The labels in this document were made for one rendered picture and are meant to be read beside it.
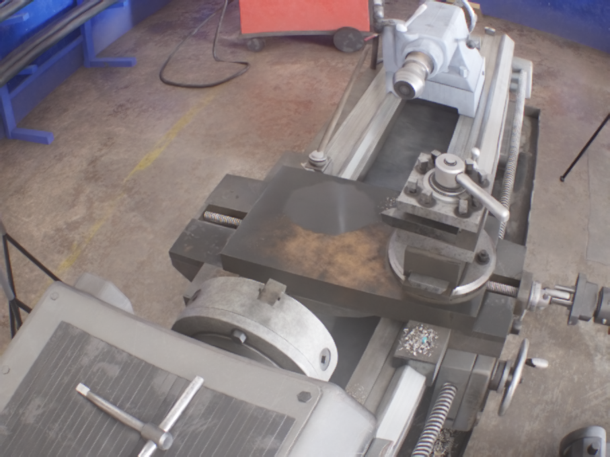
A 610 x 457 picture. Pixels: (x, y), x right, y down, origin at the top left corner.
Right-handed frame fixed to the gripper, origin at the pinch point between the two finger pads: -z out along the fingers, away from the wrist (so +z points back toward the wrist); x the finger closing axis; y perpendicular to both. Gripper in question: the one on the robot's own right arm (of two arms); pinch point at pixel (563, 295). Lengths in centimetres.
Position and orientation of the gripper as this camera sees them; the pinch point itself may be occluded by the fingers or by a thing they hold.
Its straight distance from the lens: 143.4
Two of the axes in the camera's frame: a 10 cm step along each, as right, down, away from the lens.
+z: 9.2, 2.3, -3.2
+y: -2.5, -2.7, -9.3
